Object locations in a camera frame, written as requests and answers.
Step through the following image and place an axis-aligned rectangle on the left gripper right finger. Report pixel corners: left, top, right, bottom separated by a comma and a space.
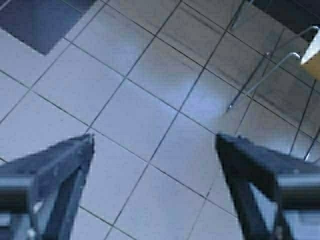
215, 133, 320, 240

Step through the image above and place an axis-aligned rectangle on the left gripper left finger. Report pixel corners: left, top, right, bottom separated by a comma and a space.
0, 133, 95, 240

